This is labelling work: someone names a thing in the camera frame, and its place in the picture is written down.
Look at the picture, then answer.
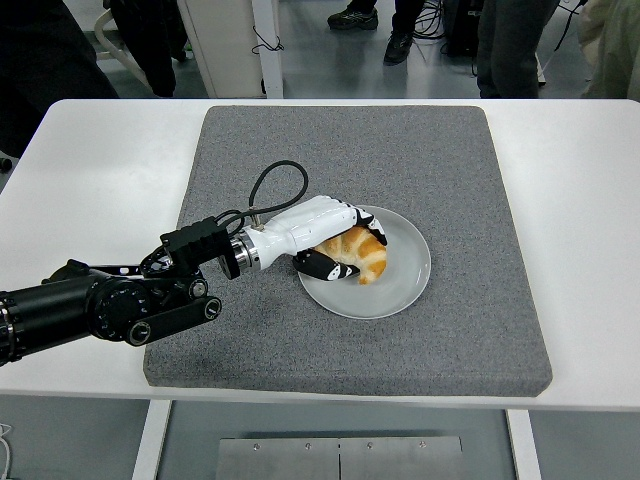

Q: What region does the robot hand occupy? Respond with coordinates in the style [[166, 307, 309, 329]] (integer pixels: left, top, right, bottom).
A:
[[247, 194, 390, 284]]

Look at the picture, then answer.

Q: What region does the golden croissant bread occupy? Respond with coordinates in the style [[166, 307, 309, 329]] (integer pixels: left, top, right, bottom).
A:
[[312, 225, 389, 286]]

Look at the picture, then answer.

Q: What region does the grey round plate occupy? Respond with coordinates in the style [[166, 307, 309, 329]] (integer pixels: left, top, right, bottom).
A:
[[295, 205, 433, 321]]

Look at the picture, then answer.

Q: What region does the grey metal plate with screws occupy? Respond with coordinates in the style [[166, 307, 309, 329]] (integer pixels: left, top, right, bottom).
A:
[[218, 435, 465, 480]]

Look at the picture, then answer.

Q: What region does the grey speckled mat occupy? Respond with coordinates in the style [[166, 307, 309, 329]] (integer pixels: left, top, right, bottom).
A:
[[143, 105, 554, 400]]

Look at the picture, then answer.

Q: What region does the beige cabinet panel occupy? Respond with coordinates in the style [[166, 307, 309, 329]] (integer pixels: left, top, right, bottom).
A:
[[177, 0, 266, 99]]

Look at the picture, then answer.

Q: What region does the person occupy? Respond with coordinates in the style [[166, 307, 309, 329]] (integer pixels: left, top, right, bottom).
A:
[[109, 0, 190, 99], [327, 0, 426, 65], [476, 0, 560, 100], [578, 0, 640, 101], [0, 0, 120, 159]]

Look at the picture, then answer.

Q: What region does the black equipment box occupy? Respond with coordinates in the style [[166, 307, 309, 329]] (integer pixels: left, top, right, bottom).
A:
[[444, 0, 484, 57]]

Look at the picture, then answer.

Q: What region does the white table leg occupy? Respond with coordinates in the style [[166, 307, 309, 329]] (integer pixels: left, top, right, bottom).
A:
[[130, 399, 174, 480], [505, 408, 544, 480]]

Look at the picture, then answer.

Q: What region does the white desk post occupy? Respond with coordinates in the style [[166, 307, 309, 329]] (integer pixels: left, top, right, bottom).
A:
[[251, 0, 285, 99]]

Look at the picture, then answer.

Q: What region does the black cable bundle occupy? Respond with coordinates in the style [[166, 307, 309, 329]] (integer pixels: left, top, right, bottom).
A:
[[412, 0, 451, 41]]

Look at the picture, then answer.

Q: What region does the white chair frame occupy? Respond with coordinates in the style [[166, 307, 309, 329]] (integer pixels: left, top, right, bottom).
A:
[[93, 7, 151, 89]]

